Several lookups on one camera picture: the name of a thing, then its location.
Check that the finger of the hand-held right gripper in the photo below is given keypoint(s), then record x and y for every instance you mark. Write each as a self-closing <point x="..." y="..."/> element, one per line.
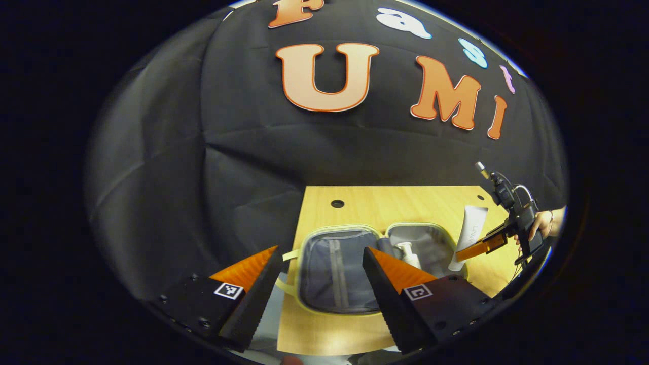
<point x="487" y="244"/>

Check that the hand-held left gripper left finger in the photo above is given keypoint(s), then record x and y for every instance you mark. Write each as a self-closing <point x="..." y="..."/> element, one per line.
<point x="256" y="299"/>

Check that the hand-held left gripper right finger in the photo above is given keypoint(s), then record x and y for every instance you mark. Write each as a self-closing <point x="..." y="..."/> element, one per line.
<point x="385" y="299"/>

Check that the white squeeze tube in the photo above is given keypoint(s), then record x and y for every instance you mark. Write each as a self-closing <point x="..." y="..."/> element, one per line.
<point x="474" y="223"/>

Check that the white pump bottle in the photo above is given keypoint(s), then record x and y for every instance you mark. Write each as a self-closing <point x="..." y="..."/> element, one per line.
<point x="410" y="256"/>

